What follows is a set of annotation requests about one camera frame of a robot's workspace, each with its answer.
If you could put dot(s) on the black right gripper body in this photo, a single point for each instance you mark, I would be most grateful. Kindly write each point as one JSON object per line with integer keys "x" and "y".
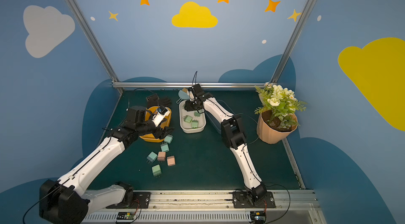
{"x": 192, "y": 104}

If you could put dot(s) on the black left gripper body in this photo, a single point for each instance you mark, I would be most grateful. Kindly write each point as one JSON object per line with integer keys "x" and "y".
{"x": 161, "y": 131}

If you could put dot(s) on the pink plug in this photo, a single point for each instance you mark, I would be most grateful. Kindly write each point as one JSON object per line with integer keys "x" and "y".
{"x": 171, "y": 161}
{"x": 161, "y": 156}

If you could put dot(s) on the pink plug front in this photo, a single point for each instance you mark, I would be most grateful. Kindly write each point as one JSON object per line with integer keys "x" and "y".
{"x": 171, "y": 161}

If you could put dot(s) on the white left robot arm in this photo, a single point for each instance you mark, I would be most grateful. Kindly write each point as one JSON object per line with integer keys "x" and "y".
{"x": 67, "y": 201}

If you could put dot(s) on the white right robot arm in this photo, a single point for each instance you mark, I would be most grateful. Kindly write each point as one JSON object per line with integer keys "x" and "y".
{"x": 233, "y": 136}

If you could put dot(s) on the yellow storage box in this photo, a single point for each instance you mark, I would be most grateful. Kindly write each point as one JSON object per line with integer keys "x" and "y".
{"x": 163, "y": 113}

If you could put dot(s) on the white storage box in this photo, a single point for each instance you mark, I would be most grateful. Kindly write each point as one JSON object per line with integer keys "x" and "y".
{"x": 186, "y": 127}

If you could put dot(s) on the transparent blue storage box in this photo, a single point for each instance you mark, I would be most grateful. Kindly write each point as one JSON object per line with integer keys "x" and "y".
{"x": 217, "y": 111}

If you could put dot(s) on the light blue dustpan brush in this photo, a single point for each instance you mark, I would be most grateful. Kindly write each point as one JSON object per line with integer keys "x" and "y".
{"x": 183, "y": 95}

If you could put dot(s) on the black rubber glove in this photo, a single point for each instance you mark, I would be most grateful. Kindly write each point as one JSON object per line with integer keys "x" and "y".
{"x": 155, "y": 100}

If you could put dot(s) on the blue plug middle cluster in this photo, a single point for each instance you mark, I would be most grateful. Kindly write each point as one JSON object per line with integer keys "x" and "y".
{"x": 164, "y": 147}

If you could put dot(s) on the blue plug cluster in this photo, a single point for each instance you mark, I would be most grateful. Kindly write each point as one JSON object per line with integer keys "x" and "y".
{"x": 152, "y": 157}
{"x": 164, "y": 147}

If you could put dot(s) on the blue plug left cluster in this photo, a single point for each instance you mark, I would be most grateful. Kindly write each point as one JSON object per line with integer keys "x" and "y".
{"x": 152, "y": 157}

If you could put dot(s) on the pink ribbed flower pot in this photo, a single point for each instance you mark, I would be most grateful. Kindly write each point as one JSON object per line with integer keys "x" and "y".
{"x": 268, "y": 134}

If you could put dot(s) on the artificial green white plant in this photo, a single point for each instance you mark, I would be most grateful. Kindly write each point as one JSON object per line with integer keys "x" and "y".
{"x": 279, "y": 105}

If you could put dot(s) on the aluminium frame rail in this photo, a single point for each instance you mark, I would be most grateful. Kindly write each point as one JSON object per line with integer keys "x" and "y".
{"x": 164, "y": 85}

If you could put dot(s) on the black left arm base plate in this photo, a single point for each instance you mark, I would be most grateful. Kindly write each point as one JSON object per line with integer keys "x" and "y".
{"x": 139, "y": 199}

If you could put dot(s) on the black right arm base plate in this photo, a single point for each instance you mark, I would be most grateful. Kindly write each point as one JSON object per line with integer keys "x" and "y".
{"x": 242, "y": 199}

